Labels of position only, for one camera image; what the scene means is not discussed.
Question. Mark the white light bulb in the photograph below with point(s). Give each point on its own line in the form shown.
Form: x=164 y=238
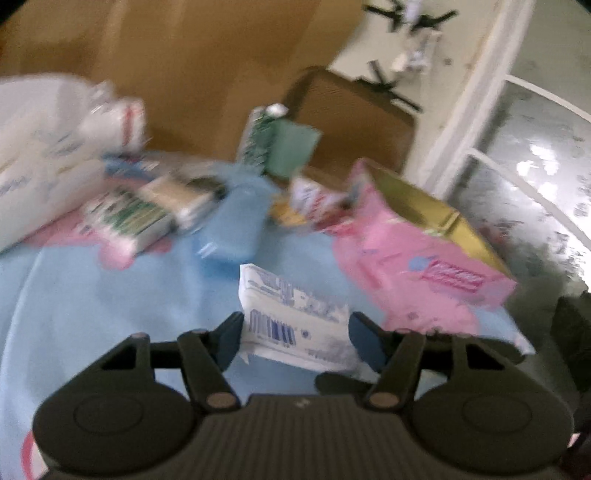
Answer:
x=411 y=7

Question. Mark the brown woven chair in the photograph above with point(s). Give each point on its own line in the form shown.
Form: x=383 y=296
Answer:
x=351 y=115

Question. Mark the blue cartoon printed tablecloth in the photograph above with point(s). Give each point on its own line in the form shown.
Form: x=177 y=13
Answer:
x=138 y=314

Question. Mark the green drink carton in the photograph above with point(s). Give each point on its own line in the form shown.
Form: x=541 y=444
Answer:
x=255 y=138

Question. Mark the plastic-wrapped paper cups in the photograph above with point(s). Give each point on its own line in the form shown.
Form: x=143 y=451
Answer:
x=115 y=120

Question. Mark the small yellow packet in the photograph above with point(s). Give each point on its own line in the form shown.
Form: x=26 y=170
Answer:
x=284 y=214

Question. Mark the white power strip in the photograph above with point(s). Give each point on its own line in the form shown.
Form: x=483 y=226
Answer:
x=415 y=57

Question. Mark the white barcode tissue packet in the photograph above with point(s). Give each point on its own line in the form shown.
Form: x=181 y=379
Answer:
x=286 y=304

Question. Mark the green floral tissue pack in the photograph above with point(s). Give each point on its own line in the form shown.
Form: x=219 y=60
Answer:
x=127 y=224

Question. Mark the white window frame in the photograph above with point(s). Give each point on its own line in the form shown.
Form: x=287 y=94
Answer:
x=466 y=106

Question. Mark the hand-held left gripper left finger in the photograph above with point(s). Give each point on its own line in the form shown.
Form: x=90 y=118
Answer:
x=229 y=342

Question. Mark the pink gift bag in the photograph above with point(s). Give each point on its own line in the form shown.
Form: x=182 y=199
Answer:
x=406 y=249

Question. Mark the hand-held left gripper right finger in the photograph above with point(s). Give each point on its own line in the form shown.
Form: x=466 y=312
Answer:
x=364 y=344

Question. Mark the black tape strips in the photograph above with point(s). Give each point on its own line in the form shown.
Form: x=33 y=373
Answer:
x=392 y=90
x=392 y=11

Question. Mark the large white tissue pack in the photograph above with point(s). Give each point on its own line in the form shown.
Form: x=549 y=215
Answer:
x=41 y=161

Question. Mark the patterned earbuds case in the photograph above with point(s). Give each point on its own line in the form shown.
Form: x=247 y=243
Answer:
x=178 y=196

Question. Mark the peanut can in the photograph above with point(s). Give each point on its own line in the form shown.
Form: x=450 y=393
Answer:
x=316 y=198

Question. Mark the translucent green cup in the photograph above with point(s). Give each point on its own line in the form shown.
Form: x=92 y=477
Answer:
x=295 y=147

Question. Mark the blue tissue packet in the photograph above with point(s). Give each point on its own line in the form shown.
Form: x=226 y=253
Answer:
x=235 y=221

